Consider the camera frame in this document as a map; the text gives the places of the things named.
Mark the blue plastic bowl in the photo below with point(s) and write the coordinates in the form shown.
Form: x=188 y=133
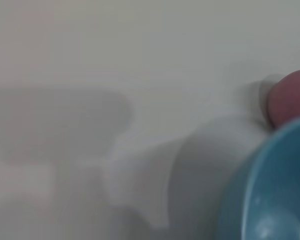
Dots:
x=277 y=187

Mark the pink peach bun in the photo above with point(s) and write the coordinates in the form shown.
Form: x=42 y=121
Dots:
x=290 y=100

